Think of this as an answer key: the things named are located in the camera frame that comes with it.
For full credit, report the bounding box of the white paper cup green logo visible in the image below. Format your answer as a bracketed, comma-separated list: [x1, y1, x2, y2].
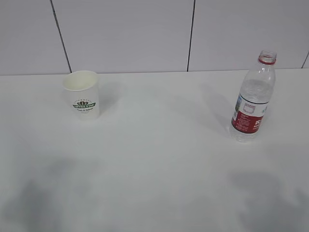
[63, 71, 99, 120]

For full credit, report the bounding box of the clear water bottle red label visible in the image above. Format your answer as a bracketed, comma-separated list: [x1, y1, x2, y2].
[230, 50, 277, 142]

